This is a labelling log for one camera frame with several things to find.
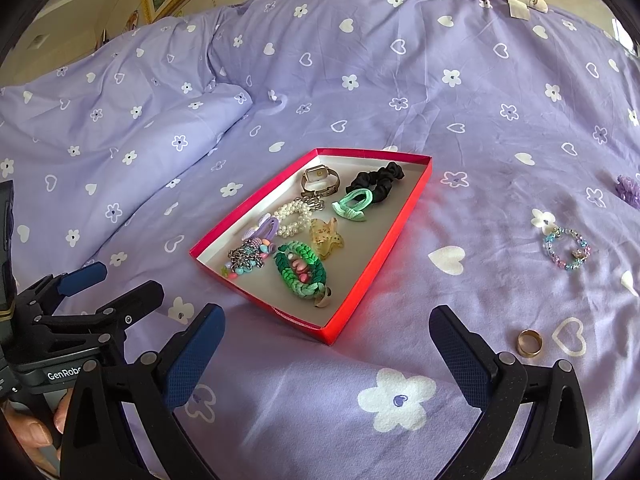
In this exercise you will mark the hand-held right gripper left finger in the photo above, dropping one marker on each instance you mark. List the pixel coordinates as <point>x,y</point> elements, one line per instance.
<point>192,355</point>

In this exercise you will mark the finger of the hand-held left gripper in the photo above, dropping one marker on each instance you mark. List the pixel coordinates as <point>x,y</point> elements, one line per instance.
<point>82,275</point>
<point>125,310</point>

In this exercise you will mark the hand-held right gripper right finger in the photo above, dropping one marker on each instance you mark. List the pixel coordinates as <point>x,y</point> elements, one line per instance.
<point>462,355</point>

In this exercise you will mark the pink bead cluster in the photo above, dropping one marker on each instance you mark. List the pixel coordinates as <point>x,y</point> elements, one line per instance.
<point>299,270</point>

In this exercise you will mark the red cardboard box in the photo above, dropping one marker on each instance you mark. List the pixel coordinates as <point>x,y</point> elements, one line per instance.
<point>370,240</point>

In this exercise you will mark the yellow star hair clip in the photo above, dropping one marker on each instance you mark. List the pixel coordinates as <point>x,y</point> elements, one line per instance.
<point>326,240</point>

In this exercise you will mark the person's left hand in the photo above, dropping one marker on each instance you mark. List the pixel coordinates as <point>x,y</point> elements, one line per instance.
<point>25,430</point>

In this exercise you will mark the purple floral duvet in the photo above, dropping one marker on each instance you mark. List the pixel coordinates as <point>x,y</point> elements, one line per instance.
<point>125,135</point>

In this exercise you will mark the black scrunchie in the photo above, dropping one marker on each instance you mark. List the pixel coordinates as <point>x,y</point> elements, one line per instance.
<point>372,177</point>

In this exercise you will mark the gold wrist watch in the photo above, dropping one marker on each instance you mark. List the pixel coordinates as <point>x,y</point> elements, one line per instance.
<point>320,176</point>

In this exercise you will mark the purple flower hair clip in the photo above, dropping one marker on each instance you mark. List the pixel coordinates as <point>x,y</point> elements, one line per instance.
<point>629,187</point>

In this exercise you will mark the purple floral bed sheet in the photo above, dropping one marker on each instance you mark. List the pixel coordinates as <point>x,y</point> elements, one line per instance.
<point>350,85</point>

